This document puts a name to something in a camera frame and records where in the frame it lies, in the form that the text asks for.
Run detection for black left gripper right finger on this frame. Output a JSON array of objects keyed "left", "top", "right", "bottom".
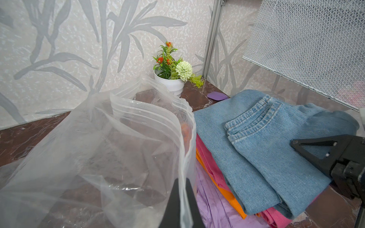
[{"left": 186, "top": 179, "right": 205, "bottom": 228}]

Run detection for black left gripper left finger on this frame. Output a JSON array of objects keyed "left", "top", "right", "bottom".
[{"left": 159, "top": 179, "right": 180, "bottom": 228}]

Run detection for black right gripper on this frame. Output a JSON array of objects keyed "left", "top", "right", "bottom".
[{"left": 290, "top": 134, "right": 365, "bottom": 228}]

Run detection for lilac trousers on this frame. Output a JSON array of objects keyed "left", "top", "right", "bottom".
[{"left": 195, "top": 163, "right": 269, "bottom": 228}]

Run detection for orange trousers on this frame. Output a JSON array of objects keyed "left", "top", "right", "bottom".
[{"left": 196, "top": 149, "right": 248, "bottom": 219}]

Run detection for pink garment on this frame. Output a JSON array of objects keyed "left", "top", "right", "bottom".
[{"left": 196, "top": 136, "right": 292, "bottom": 228}]

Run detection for grey-blue garment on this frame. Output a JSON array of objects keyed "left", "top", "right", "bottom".
[{"left": 194, "top": 90, "right": 359, "bottom": 219}]

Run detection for clear plastic vacuum bag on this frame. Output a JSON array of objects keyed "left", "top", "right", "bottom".
[{"left": 1, "top": 77, "right": 196, "bottom": 228}]

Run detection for purple spatula right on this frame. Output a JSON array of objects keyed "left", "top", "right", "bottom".
[{"left": 207, "top": 91, "right": 229, "bottom": 101}]

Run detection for white pot artificial plant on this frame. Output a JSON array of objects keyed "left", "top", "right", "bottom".
[{"left": 153, "top": 41, "right": 204, "bottom": 97}]

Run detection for white wire mesh basket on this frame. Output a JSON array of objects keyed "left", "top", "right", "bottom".
[{"left": 243, "top": 1, "right": 365, "bottom": 110}]

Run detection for aluminium frame rail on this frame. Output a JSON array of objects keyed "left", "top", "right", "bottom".
[{"left": 202, "top": 0, "right": 227, "bottom": 79}]

